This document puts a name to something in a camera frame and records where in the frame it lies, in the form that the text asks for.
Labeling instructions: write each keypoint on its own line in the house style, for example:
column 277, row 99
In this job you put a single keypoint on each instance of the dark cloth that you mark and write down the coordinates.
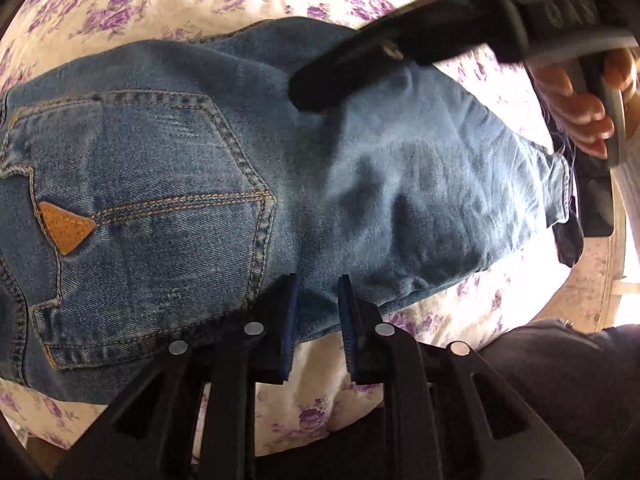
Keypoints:
column 580, row 210

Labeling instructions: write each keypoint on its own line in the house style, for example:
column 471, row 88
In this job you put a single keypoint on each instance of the person's right hand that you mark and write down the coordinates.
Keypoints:
column 575, row 110

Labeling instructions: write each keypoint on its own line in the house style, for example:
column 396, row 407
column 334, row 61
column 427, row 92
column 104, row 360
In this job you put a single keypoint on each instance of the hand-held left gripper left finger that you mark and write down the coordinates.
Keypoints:
column 289, row 330

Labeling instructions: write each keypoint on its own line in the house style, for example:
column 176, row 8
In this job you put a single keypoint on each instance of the blue denim pants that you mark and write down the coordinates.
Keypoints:
column 240, row 185

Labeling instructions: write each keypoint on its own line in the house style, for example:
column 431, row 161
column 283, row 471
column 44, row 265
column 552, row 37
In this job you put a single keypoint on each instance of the person's dark trouser leg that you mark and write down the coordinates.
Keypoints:
column 565, row 390

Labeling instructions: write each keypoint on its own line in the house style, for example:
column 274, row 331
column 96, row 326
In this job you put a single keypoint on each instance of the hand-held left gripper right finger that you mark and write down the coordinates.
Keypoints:
column 348, row 332

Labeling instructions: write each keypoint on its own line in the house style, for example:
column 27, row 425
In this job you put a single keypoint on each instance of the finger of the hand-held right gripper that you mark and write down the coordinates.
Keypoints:
column 350, row 67

